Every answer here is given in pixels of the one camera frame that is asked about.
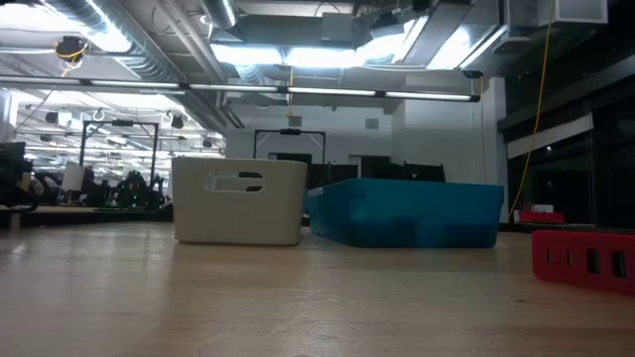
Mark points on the white sign board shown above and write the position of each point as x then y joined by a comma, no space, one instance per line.
72,177

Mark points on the silver air duct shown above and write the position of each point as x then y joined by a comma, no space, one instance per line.
220,12

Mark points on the red wall charger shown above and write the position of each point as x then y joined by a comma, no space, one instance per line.
580,263

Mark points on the white box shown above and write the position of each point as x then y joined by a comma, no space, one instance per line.
543,208

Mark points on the long ceiling light strip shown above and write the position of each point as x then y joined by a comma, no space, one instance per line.
134,83

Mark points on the row of black monitors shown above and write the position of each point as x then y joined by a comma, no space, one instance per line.
387,171

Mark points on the background wooden table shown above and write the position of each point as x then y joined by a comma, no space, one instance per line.
74,215

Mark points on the teal plastic bin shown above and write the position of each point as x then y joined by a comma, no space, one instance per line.
407,213

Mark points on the black monitor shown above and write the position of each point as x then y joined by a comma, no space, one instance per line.
11,166

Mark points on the black gantry frame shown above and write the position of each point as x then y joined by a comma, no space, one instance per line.
119,123
290,132

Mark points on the white plastic bin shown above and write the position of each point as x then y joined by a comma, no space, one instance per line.
238,218

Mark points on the red box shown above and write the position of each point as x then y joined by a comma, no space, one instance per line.
541,217

